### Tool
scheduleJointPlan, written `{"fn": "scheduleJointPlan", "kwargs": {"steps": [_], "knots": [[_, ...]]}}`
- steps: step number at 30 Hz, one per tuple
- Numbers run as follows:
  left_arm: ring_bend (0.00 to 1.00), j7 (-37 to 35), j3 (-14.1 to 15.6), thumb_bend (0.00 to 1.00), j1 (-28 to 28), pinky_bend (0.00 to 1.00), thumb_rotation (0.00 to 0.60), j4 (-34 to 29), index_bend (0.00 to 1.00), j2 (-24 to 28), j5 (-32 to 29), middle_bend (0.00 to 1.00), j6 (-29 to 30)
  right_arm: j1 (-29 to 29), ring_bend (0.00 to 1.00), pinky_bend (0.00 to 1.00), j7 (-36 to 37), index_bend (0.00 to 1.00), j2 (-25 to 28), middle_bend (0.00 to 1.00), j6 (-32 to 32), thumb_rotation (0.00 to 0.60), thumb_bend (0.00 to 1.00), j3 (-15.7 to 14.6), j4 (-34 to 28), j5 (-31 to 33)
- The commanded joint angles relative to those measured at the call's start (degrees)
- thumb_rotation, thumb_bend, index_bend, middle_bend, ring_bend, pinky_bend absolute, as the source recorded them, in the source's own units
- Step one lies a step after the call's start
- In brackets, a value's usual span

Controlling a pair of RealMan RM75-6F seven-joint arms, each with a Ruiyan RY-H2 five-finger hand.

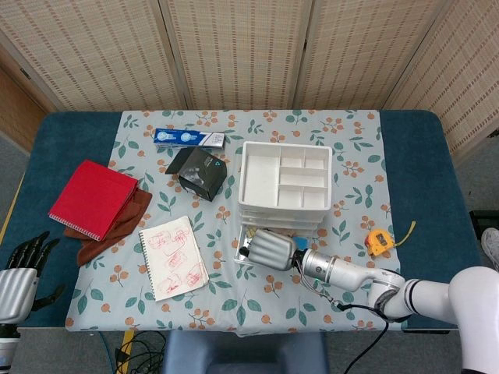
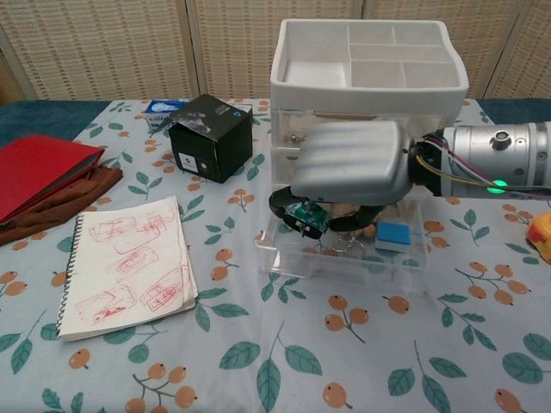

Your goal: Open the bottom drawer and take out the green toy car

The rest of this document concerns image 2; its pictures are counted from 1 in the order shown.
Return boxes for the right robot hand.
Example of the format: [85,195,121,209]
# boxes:
[269,120,418,240]

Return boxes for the clear plastic bottom drawer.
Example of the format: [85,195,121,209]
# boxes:
[257,195,431,299]

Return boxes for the clear plastic drawer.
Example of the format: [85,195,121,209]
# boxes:
[273,107,451,150]
[257,195,431,299]
[272,148,305,187]

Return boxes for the clear plastic top drawer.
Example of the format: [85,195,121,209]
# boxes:
[273,107,451,150]

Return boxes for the white plastic drawer organizer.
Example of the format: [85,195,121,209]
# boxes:
[269,17,469,225]

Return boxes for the clear plastic middle drawer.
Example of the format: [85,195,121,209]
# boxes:
[272,148,305,187]

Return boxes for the green circuit board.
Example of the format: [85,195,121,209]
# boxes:
[283,200,331,238]

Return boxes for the blue eraser block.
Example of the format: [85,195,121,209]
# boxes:
[374,221,412,253]

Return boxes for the metal key rings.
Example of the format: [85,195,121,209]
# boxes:
[330,234,368,260]

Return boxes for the black cube cardboard box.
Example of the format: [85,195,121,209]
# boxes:
[168,94,254,185]

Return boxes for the yellow tape measure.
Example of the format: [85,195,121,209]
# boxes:
[527,211,551,264]

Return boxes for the floral fruit print tablecloth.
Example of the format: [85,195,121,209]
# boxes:
[0,97,551,413]

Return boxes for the blue white toothpaste box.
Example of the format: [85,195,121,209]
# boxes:
[144,98,251,130]

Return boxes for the spiral notebook with red scribbles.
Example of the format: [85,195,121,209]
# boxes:
[56,195,200,343]

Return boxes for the woven folding screen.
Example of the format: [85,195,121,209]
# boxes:
[0,0,551,104]

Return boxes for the brown cloth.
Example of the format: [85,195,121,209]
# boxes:
[0,165,124,247]

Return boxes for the red spiral binder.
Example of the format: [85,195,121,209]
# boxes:
[0,134,107,225]

